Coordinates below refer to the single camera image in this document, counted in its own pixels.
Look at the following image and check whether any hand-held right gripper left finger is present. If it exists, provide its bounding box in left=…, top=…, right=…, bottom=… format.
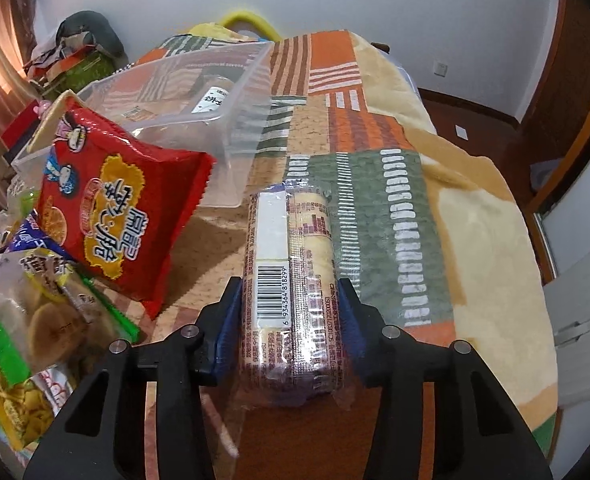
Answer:
left=23, top=276, right=246, bottom=480

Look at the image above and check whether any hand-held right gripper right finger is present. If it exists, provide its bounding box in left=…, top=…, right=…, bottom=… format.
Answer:
left=336, top=277, right=551, bottom=480

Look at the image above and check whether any clear-wrapped biscuit roll pack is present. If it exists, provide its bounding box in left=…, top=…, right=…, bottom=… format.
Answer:
left=227, top=183, right=358, bottom=458

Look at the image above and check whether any clear plastic storage bin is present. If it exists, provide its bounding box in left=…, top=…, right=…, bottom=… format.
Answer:
left=12, top=40, right=276, bottom=209

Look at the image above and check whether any patchwork printed blanket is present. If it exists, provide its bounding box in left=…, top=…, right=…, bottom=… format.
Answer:
left=125, top=30, right=560, bottom=480

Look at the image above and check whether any red snack bag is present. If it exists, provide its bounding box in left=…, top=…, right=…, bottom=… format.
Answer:
left=36, top=97, right=215, bottom=320

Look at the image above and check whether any clear bag of round crackers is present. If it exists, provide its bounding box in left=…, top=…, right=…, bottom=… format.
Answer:
left=0, top=252, right=140, bottom=376

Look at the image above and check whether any blue and white snack bag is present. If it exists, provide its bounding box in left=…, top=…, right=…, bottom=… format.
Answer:
left=5, top=212, right=78, bottom=266

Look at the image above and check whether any green-edged yellow snack bag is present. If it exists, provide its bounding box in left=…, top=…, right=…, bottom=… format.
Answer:
left=0, top=294, right=58, bottom=453

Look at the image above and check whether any snack packet with white label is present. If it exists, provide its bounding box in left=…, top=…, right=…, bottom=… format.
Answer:
left=192, top=74, right=237, bottom=116

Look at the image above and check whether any pile of clutter with boxes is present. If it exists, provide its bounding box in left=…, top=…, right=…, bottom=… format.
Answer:
left=22, top=10, right=128, bottom=103

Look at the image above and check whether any wooden door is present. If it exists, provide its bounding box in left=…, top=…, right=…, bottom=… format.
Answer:
left=505, top=0, right=590, bottom=211

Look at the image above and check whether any pink curtain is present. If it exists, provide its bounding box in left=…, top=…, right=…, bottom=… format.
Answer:
left=0, top=0, right=38, bottom=233

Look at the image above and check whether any yellow plastic handle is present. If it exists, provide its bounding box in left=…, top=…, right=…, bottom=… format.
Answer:
left=219, top=7, right=282, bottom=42

